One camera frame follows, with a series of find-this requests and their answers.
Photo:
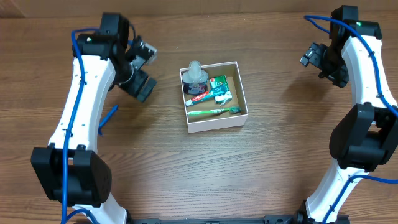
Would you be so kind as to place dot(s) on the green soap bar package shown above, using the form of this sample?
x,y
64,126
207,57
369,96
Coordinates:
x,y
225,97

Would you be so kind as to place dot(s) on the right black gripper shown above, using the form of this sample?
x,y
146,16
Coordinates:
x,y
313,56

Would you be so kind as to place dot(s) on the green toothbrush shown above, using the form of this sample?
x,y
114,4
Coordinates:
x,y
232,110

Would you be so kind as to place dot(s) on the teal toothpaste tube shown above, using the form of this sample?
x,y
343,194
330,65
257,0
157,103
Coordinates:
x,y
220,90

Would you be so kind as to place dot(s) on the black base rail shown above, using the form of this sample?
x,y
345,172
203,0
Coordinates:
x,y
268,219

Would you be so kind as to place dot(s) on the dark blue soap pump bottle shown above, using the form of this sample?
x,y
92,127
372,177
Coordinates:
x,y
195,79

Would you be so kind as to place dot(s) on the blue disposable razor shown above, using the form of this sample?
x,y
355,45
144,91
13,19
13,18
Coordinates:
x,y
109,117

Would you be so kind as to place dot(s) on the white cardboard box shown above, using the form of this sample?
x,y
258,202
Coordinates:
x,y
217,121

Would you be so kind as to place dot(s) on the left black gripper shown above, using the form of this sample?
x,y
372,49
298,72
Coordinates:
x,y
138,86

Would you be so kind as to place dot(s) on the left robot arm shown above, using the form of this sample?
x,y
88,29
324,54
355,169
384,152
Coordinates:
x,y
69,168

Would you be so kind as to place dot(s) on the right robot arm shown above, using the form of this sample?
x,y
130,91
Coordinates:
x,y
367,136

